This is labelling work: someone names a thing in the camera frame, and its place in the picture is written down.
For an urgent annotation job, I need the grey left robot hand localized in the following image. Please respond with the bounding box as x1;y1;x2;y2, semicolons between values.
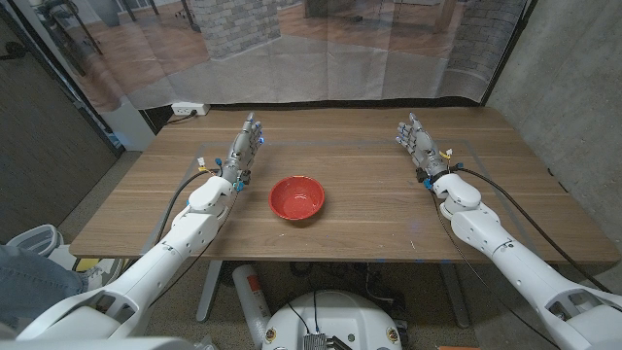
219;111;266;186

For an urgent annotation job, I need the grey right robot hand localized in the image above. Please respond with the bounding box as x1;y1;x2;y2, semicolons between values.
395;112;451;183

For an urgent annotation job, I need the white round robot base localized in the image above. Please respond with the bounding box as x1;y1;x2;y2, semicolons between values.
260;290;403;350

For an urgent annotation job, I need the red bowl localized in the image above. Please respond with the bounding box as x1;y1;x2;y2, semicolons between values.
267;175;326;223

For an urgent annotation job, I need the white power strip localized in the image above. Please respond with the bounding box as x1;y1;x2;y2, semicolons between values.
170;101;211;117

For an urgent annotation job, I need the printed room backdrop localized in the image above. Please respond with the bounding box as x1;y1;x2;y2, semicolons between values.
9;0;531;113

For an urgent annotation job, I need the grey table leg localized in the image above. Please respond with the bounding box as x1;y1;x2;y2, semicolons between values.
439;262;471;330
195;260;224;324

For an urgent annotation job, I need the white cylinder with orange label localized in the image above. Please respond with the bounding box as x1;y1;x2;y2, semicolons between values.
231;263;272;349

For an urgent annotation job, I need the white ribbed plastic object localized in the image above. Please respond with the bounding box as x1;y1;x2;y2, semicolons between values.
5;224;64;258

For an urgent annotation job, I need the white robot torso cover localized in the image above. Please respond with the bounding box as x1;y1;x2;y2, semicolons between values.
0;336;218;350

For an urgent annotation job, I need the person's leg in jeans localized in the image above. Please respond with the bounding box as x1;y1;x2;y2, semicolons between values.
0;244;91;332

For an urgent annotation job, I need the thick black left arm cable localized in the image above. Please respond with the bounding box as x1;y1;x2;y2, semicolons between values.
155;167;223;244

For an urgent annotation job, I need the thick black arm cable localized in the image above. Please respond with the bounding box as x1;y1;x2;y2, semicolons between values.
155;167;223;244
449;164;613;296

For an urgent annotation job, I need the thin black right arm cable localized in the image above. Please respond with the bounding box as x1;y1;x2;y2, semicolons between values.
427;189;560;349

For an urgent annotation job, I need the black backdrop frame pole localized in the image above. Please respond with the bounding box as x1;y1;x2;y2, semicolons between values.
0;0;125;158
482;0;538;107

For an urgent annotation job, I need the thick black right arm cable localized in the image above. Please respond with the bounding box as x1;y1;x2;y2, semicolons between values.
449;164;613;296

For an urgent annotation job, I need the black floor cable bundle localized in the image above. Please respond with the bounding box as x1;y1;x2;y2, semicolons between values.
289;262;407;312

